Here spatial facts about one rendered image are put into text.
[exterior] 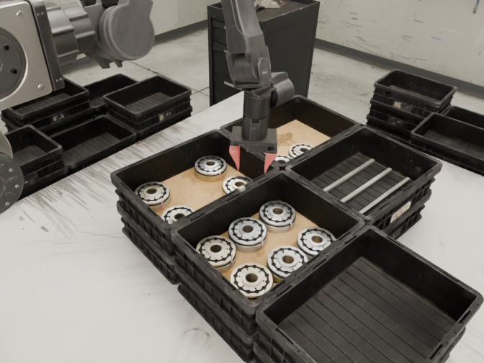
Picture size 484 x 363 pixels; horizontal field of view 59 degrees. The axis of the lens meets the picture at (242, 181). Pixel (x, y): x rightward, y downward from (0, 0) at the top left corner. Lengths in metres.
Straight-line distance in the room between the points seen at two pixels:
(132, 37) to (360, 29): 4.04
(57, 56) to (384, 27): 4.04
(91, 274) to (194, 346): 0.38
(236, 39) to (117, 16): 0.29
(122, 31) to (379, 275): 0.82
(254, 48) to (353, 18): 3.79
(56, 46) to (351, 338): 0.80
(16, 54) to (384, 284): 0.91
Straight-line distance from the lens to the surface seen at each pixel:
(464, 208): 1.67
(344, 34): 4.72
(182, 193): 1.31
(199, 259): 0.98
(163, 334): 1.14
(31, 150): 2.30
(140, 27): 0.69
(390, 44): 4.52
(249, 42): 0.87
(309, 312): 1.03
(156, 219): 1.08
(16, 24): 0.61
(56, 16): 0.64
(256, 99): 0.89
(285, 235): 1.18
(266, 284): 1.02
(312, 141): 1.58
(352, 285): 1.10
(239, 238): 1.12
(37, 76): 0.63
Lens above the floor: 1.66
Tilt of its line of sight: 38 degrees down
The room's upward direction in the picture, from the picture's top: 2 degrees clockwise
